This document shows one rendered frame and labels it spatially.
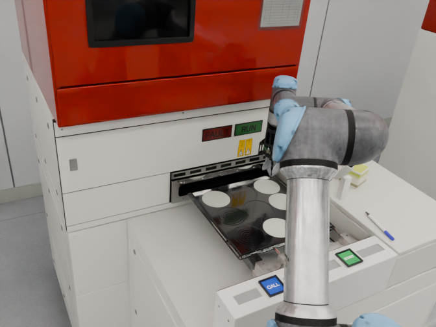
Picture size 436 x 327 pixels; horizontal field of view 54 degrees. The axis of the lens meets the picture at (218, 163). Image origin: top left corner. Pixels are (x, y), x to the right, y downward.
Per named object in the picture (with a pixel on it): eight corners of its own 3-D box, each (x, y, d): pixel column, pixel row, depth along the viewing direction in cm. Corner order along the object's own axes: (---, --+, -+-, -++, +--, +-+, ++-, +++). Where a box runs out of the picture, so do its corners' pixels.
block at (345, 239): (337, 241, 140) (339, 233, 138) (345, 238, 141) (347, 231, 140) (355, 256, 134) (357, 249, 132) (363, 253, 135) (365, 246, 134)
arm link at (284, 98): (316, 104, 120) (311, 90, 129) (276, 102, 120) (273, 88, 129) (312, 130, 124) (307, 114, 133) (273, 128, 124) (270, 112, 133)
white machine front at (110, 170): (65, 228, 143) (52, 119, 123) (267, 180, 179) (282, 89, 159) (67, 234, 141) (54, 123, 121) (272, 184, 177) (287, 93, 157)
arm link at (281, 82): (274, 82, 128) (272, 72, 135) (269, 115, 134) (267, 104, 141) (300, 84, 128) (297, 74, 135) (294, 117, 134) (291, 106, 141)
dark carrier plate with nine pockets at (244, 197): (191, 194, 153) (191, 193, 153) (270, 176, 169) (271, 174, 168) (241, 255, 128) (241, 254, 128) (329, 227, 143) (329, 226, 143)
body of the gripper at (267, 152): (256, 157, 144) (261, 124, 138) (268, 147, 151) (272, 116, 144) (276, 165, 141) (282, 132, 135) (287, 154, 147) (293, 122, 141)
